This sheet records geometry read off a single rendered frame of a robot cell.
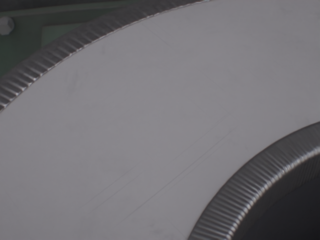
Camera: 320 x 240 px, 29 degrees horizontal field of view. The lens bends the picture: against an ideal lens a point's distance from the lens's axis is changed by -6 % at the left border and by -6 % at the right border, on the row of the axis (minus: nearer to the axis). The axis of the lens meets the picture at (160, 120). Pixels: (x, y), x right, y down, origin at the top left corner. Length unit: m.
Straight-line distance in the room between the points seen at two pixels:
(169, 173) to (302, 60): 0.26
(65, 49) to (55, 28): 0.36
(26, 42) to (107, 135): 0.54
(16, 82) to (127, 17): 0.19
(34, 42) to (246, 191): 0.66
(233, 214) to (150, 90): 0.20
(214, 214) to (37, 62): 0.30
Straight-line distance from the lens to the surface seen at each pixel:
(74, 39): 0.83
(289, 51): 0.84
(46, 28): 1.18
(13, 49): 1.22
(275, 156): 0.70
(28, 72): 0.79
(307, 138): 0.72
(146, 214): 0.63
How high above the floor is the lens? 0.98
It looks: 44 degrees down
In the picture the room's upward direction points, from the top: 170 degrees clockwise
